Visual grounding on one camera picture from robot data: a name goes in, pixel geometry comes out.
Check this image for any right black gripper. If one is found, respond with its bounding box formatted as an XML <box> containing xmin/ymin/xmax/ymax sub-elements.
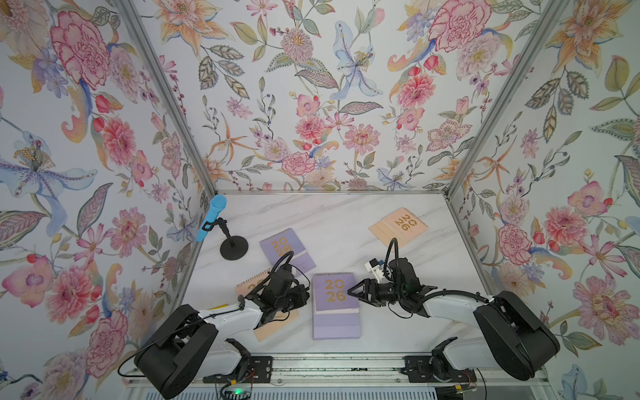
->
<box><xmin>348</xmin><ymin>278</ymin><xmax>407</xmax><ymax>305</ymax></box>

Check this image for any purple calendar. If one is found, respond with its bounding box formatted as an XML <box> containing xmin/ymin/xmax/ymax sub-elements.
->
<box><xmin>259</xmin><ymin>228</ymin><xmax>317</xmax><ymax>273</ymax></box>
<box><xmin>312</xmin><ymin>273</ymin><xmax>362</xmax><ymax>340</ymax></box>

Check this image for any peach calendar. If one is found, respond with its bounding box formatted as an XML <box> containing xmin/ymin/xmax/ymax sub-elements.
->
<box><xmin>369</xmin><ymin>208</ymin><xmax>428</xmax><ymax>248</ymax></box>
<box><xmin>235</xmin><ymin>270</ymin><xmax>299</xmax><ymax>342</ymax></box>

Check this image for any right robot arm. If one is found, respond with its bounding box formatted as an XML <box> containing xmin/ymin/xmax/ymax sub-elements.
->
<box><xmin>348</xmin><ymin>258</ymin><xmax>560</xmax><ymax>382</ymax></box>

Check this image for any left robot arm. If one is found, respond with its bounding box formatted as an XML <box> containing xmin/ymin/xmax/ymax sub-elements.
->
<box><xmin>133</xmin><ymin>263</ymin><xmax>310</xmax><ymax>399</ymax></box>

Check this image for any yellow block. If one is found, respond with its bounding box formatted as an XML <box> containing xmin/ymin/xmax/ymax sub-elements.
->
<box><xmin>208</xmin><ymin>304</ymin><xmax>229</xmax><ymax>312</ymax></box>

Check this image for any blue microphone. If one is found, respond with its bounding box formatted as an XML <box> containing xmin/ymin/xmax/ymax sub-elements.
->
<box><xmin>196</xmin><ymin>194</ymin><xmax>228</xmax><ymax>243</ymax></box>

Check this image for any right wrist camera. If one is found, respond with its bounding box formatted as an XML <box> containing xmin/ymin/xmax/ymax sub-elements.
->
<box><xmin>365</xmin><ymin>258</ymin><xmax>385</xmax><ymax>283</ymax></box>

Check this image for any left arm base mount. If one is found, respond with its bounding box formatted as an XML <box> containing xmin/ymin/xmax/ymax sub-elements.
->
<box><xmin>203</xmin><ymin>356</ymin><xmax>273</xmax><ymax>384</ymax></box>

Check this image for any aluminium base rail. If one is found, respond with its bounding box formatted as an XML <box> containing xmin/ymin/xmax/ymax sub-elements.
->
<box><xmin>122</xmin><ymin>352</ymin><xmax>551</xmax><ymax>390</ymax></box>

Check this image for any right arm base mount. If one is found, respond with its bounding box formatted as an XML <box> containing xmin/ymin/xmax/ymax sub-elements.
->
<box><xmin>400</xmin><ymin>355</ymin><xmax>477</xmax><ymax>384</ymax></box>

